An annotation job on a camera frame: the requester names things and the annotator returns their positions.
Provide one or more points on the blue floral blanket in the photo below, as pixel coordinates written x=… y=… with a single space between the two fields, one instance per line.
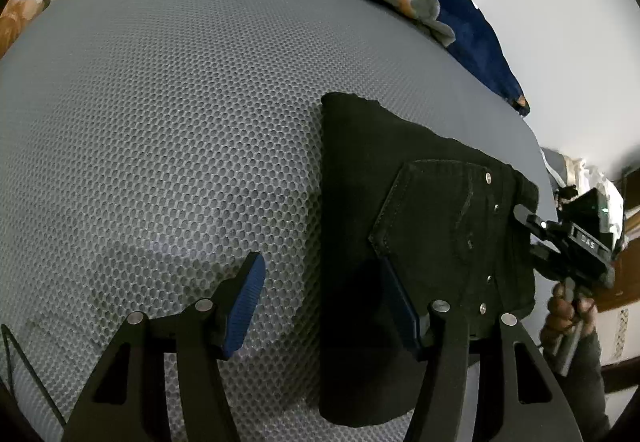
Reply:
x=470 y=27

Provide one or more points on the black pants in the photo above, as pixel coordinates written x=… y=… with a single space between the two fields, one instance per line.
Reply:
x=425 y=202

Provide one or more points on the wooden cabinet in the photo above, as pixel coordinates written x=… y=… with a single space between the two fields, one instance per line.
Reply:
x=622 y=322

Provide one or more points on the grey mesh mattress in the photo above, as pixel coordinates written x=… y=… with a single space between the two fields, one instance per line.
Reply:
x=175 y=122

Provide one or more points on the person's right hand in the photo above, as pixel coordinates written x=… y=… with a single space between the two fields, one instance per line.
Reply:
x=557 y=317

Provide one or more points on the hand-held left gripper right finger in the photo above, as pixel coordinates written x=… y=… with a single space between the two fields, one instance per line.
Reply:
x=401 y=304

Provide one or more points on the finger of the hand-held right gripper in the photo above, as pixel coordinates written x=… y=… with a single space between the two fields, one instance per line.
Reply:
x=542 y=254
x=532 y=219

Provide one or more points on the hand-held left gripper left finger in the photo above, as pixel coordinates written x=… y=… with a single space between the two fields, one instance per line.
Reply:
x=247 y=304

